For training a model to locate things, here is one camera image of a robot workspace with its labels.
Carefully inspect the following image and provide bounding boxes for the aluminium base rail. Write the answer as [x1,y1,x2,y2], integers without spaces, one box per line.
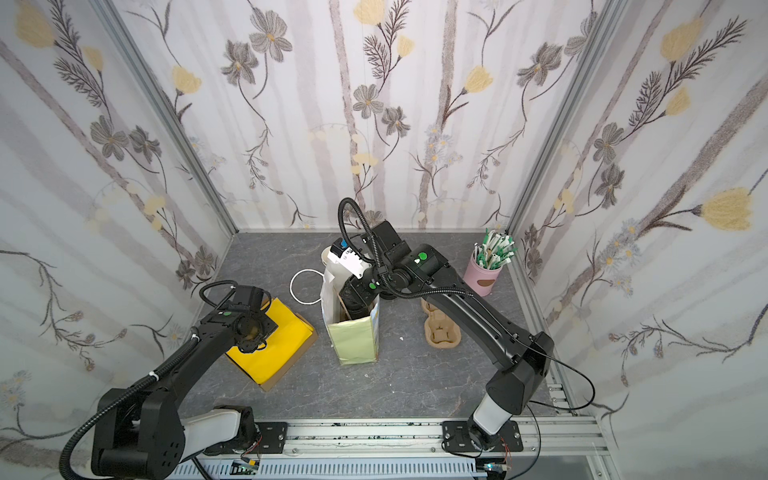
[113,416,610,480]

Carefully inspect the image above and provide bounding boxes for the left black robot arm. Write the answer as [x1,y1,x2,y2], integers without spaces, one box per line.
[58,280,277,479]

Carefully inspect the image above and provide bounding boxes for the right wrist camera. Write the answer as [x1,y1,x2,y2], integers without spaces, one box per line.
[326,238,370,279]

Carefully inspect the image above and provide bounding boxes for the green white wrapped straws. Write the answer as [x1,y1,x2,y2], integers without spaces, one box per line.
[471,230,517,270]

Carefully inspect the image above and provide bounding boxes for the brown pulp cup carrier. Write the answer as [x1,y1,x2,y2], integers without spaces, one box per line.
[421,299,462,349]

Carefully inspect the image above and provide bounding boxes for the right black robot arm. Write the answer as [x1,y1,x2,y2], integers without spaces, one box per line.
[337,197,557,453]

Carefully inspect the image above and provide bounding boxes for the green white paper bag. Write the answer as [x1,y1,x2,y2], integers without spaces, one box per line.
[289,266,380,365]

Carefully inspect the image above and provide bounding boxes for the pink straw holder cup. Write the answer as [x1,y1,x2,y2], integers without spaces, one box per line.
[463,254,502,297]

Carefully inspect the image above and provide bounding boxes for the yellow napkins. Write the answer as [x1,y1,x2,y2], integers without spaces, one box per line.
[226,298,316,385]

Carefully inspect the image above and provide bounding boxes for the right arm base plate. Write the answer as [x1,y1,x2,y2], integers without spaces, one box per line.
[441,420,524,456]

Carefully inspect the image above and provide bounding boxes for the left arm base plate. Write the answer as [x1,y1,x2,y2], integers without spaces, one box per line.
[253,421,288,455]

